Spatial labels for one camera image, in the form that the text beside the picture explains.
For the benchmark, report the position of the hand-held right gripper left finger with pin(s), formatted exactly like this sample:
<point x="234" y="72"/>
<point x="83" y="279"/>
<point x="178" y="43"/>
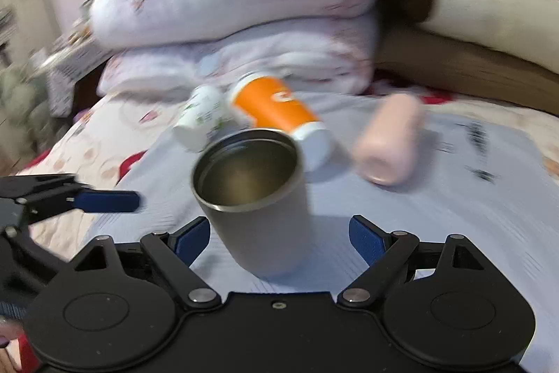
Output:
<point x="194" y="234"/>

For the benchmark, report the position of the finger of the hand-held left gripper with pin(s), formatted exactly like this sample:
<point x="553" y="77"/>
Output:
<point x="109" y="201"/>
<point x="30" y="250"/>

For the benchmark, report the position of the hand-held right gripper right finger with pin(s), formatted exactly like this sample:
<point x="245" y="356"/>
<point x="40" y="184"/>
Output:
<point x="365" y="236"/>

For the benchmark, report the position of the grey steel cup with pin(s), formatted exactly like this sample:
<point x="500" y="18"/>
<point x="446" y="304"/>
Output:
<point x="262" y="233"/>

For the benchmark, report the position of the person's left hand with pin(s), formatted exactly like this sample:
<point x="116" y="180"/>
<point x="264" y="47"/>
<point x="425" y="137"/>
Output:
<point x="8" y="333"/>

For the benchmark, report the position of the cream floral bed sheet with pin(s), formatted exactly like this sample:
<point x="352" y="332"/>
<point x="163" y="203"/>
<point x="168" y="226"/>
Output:
<point x="87" y="137"/>

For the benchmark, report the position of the light blue striped mat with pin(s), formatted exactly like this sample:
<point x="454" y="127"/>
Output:
<point x="436" y="215"/>

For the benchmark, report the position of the white green-patterned bottle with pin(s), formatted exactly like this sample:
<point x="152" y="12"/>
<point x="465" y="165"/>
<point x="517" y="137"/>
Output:
<point x="201" y="111"/>

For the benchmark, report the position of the pale green fuzzy heap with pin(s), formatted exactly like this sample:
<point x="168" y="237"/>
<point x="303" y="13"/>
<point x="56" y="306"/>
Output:
<point x="19" y="102"/>

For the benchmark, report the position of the patterned box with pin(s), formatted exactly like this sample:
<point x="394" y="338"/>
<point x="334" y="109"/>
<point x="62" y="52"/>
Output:
<point x="70" y="67"/>

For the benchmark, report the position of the orange bottle white cap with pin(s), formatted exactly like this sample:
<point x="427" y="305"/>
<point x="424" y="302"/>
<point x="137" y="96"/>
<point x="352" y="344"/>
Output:
<point x="266" y="102"/>

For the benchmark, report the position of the cream brown folded blanket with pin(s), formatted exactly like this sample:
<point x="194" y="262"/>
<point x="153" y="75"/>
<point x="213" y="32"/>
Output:
<point x="458" y="62"/>

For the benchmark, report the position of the white floral quilt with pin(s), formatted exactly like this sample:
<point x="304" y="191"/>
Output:
<point x="297" y="49"/>

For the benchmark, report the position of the cream pillow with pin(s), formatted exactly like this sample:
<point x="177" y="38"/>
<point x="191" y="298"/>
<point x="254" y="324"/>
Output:
<point x="489" y="6"/>

